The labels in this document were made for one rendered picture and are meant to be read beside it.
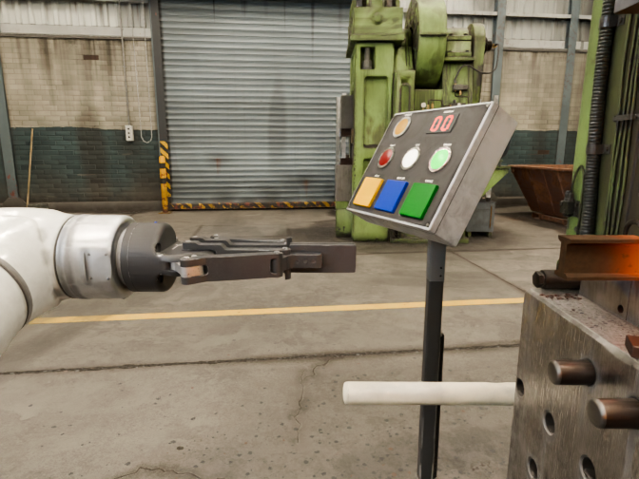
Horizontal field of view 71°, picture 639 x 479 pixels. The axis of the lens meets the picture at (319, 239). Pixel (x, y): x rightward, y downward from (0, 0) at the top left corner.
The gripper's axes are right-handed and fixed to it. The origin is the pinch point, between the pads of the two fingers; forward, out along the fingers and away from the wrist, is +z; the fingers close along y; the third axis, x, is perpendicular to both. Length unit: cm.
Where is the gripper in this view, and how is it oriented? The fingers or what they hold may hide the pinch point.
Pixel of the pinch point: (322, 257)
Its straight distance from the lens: 47.5
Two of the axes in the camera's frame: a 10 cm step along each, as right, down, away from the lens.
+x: 0.0, -9.8, -2.0
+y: -0.1, 2.0, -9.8
